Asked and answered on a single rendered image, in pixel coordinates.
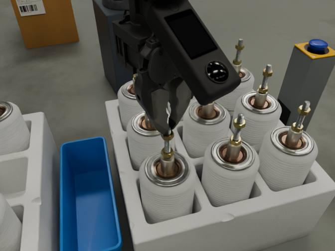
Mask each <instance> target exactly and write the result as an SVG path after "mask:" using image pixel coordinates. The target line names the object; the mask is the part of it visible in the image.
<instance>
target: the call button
mask: <svg viewBox="0 0 335 251"><path fill-rule="evenodd" d="M308 46H309V48H310V49H311V50H312V51H315V52H323V51H324V50H326V49H327V47H328V44H327V43H326V42H325V41H323V40H320V39H312V40H310V41H309V43H308Z"/></svg>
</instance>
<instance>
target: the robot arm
mask: <svg viewBox="0 0 335 251"><path fill-rule="evenodd" d="M102 4H103V6H104V7H106V8H109V9H113V10H124V17H123V19H119V20H116V21H113V22H112V26H113V33H114V41H115V48H116V56H117V60H118V61H119V62H120V63H121V64H122V65H124V66H125V68H126V69H127V70H129V71H130V72H131V73H132V74H138V75H137V77H136V79H135V82H134V86H135V96H136V99H137V102H138V103H139V104H140V106H141V107H142V108H143V109H144V111H145V112H146V115H147V117H148V119H149V120H150V122H151V124H152V125H153V127H154V128H155V129H156V130H157V131H158V132H160V133H161V134H165V133H166V132H167V130H168V129H169V128H170V126H171V130H173V129H174V128H175V127H176V126H177V124H178V123H179V121H180V120H181V118H182V116H183V115H184V113H185V111H186V110H187V108H188V105H189V103H190V100H191V99H193V96H195V98H196V100H197V101H198V103H199V104H200V105H202V106H206V105H208V104H210V103H212V102H214V101H215V100H217V99H219V98H221V97H223V96H225V95H227V94H229V93H231V92H232V91H233V90H235V89H236V88H237V87H238V86H239V85H240V83H241V78H240V76H239V75H238V73H237V72H236V70H235V69H234V67H233V66H232V64H231V63H230V61H229V60H228V58H227V57H226V56H225V54H224V53H223V51H222V50H221V48H220V47H219V45H218V44H217V42H216V41H215V39H214V38H213V36H212V35H211V33H210V32H209V30H208V29H207V27H206V26H205V24H204V23H203V22H202V20H201V19H200V17H199V16H198V14H197V13H196V11H195V10H194V8H193V7H192V5H191V4H190V2H189V1H188V0H102ZM127 11H129V12H130V13H129V14H126V12H127ZM128 21H130V22H129V23H126V22H128ZM122 24H123V25H122ZM117 36H118V37H117ZM118 41H119V42H118ZM118 44H119V46H118ZM119 49H120V50H119ZM168 102H169V103H170V108H171V113H170V116H169V118H168V113H167V110H166V108H167V103H168ZM169 125H170V126H169Z"/></svg>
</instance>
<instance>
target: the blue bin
mask: <svg viewBox="0 0 335 251"><path fill-rule="evenodd" d="M122 246H123V241H122V235H121V229H120V222H119V216H118V210H117V204H116V198H115V192H114V186H113V180H112V174H111V168H110V162H109V156H108V150H107V144H106V139H105V138H104V137H102V136H97V137H92V138H86V139H81V140H75V141H70V142H66V143H64V144H62V145H61V146H60V231H59V251H122Z"/></svg>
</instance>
